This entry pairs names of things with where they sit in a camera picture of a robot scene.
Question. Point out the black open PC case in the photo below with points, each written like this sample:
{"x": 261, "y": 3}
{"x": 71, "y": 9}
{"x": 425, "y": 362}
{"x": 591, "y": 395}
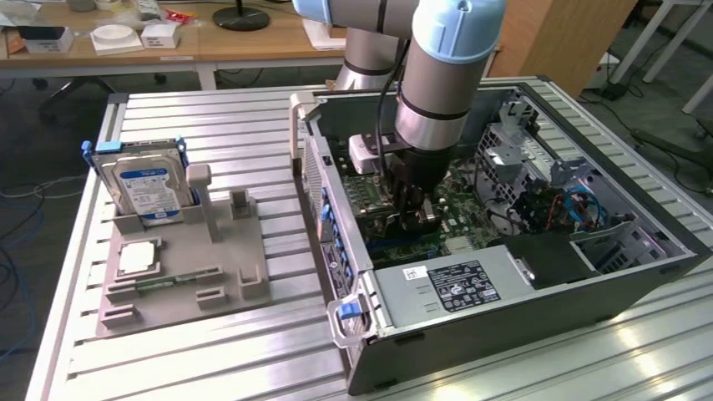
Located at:
{"x": 501, "y": 334}

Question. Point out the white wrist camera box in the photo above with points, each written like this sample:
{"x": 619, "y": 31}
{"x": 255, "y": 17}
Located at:
{"x": 364, "y": 158}

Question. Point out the red packet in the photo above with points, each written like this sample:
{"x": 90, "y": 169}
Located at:
{"x": 182, "y": 17}

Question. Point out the wooden desk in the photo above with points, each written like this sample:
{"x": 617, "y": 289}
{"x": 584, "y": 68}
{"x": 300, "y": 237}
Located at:
{"x": 83, "y": 60}

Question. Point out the white square block round top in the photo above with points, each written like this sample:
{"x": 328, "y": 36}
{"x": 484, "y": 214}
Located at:
{"x": 118, "y": 42}

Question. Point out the wooden cabinet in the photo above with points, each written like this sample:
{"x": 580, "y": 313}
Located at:
{"x": 557, "y": 42}

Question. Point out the grey cup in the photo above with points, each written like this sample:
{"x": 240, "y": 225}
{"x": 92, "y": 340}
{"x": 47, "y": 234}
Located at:
{"x": 82, "y": 6}

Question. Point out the white paper stack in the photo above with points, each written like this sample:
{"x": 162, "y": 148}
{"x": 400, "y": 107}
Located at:
{"x": 323, "y": 39}

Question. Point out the grey power supply unit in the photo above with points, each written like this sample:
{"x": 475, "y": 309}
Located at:
{"x": 401, "y": 301}

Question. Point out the green RAM stick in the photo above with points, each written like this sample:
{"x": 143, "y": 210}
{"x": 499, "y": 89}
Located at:
{"x": 167, "y": 280}

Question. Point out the blue case latch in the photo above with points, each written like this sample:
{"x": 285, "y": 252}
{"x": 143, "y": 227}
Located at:
{"x": 347, "y": 311}

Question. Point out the silver CPU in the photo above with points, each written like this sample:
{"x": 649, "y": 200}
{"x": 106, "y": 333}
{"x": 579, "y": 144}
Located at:
{"x": 138, "y": 257}

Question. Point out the white desk frame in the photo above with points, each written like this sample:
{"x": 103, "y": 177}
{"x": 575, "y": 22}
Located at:
{"x": 696, "y": 98}

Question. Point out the black round lamp base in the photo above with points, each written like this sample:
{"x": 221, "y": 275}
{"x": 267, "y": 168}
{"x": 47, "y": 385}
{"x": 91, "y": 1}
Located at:
{"x": 241, "y": 21}

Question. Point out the white box with black lid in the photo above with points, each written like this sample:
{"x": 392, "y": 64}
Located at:
{"x": 50, "y": 44}

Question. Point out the white tape roll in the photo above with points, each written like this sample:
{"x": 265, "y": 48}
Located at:
{"x": 107, "y": 4}

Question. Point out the silver chipset heatsink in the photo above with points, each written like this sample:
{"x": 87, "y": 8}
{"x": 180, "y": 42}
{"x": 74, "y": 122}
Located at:
{"x": 463, "y": 246}

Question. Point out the hard disk with blue frame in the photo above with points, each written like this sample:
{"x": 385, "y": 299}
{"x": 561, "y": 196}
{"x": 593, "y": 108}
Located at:
{"x": 139, "y": 188}

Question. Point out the green motherboard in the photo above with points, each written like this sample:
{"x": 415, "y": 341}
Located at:
{"x": 463, "y": 209}

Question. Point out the beige retention bracket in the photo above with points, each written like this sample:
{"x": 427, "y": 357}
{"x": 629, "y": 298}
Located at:
{"x": 303, "y": 102}

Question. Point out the black power connector cluster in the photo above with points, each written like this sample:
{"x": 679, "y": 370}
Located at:
{"x": 529, "y": 209}

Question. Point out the black power adapter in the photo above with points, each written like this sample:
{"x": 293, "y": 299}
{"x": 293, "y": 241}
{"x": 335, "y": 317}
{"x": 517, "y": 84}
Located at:
{"x": 616, "y": 92}

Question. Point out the grey parts rack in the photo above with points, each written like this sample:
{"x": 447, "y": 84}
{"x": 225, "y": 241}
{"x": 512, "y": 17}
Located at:
{"x": 184, "y": 259}

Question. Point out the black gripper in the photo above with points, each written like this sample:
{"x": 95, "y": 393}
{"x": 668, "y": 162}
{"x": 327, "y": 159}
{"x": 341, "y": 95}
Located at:
{"x": 425, "y": 175}

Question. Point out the small white labelled box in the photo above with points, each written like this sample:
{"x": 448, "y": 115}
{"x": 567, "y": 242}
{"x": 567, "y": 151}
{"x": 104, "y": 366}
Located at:
{"x": 162, "y": 35}

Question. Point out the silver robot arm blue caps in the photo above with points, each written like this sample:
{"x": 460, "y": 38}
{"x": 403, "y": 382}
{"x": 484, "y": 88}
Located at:
{"x": 440, "y": 83}

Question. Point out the perforated metal drive cage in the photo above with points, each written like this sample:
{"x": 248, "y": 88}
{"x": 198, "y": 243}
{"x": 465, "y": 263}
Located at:
{"x": 501, "y": 167}

